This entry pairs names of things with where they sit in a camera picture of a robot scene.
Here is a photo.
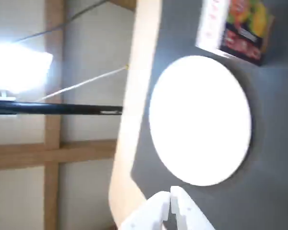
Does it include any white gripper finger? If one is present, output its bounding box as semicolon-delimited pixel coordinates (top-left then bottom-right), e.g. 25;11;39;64
169;185;217;230
120;191;171;230

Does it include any small pink printed box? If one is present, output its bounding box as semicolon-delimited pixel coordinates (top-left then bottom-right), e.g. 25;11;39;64
195;0;276;67

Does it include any white round dish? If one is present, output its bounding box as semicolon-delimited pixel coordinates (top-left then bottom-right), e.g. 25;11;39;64
148;55;252;187

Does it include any dark grey mat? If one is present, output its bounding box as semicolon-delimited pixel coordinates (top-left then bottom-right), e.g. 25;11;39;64
130;0;288;230

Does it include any black pole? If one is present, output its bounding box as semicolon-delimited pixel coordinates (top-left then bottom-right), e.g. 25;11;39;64
0;100;123;115

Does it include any wooden frame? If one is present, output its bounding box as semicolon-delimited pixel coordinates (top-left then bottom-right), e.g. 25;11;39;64
0;0;137;230

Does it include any white cord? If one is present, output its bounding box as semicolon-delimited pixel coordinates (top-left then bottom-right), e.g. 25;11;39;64
36;65;130;102

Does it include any thin grey cable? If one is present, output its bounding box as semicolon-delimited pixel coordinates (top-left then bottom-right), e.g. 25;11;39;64
13;0;108;45

